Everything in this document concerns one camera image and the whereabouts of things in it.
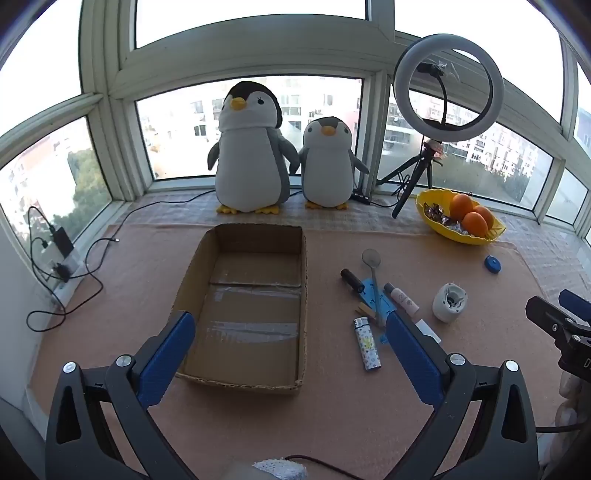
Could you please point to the person's right forearm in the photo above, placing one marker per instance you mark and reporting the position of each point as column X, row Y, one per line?
column 570, row 397

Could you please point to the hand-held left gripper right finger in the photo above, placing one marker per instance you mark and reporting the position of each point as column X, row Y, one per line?
column 411, row 360

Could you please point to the yellow bowl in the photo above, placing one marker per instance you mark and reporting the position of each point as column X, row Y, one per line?
column 443, row 230

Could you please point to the black lipstick tube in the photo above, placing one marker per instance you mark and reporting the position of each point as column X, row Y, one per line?
column 352, row 280

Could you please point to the blue round tape measure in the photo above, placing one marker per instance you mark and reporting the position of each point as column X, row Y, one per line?
column 492, row 264

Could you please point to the large penguin plush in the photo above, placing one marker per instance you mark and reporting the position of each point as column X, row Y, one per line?
column 249, row 161

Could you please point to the power strip with chargers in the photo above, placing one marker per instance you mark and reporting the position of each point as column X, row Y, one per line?
column 113, row 240

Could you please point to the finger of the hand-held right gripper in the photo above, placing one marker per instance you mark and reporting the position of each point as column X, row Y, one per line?
column 547, row 316
column 575, row 304

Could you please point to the small black plug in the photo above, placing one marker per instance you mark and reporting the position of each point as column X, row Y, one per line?
column 61, row 272

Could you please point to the white tube with grey cap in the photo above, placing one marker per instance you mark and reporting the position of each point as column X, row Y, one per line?
column 404, row 300

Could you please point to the black tripod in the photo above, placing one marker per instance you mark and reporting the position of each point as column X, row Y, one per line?
column 413, row 184

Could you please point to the orange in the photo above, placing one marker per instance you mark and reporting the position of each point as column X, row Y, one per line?
column 461, row 205
column 475, row 223
column 487, row 213

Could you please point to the beige plaid cloth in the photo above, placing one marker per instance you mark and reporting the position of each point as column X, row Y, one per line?
column 184, row 214

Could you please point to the blue phone stand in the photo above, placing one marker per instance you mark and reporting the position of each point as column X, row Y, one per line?
column 369, row 290

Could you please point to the white patterned lighter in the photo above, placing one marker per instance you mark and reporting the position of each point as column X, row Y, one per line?
column 368, row 346

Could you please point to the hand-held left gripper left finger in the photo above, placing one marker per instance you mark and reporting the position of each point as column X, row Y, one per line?
column 166, row 355

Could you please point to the pink felt blanket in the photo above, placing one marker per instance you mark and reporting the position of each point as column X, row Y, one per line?
column 115, row 300

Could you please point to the small penguin plush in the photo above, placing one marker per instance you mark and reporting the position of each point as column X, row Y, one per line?
column 325, row 170

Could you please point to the white window frame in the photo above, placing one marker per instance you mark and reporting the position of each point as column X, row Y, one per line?
column 115, row 69

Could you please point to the white round plug-in device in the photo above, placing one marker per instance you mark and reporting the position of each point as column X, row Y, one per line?
column 449, row 302

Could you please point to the white card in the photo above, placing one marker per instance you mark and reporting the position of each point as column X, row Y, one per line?
column 427, row 330

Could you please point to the brown cardboard box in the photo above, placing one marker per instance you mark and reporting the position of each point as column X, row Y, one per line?
column 249, row 300

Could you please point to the small wooden block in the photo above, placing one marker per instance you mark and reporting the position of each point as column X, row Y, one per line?
column 364, row 310

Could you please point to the grey plastic spoon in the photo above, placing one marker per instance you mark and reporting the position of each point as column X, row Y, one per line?
column 371, row 257

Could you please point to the pile of wrapped candies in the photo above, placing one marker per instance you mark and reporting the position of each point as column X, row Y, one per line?
column 436, row 212

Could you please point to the white power strip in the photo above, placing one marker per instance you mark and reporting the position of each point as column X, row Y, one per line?
column 74, row 265

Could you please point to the large black charger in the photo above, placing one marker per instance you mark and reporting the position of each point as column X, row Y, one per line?
column 63, row 241

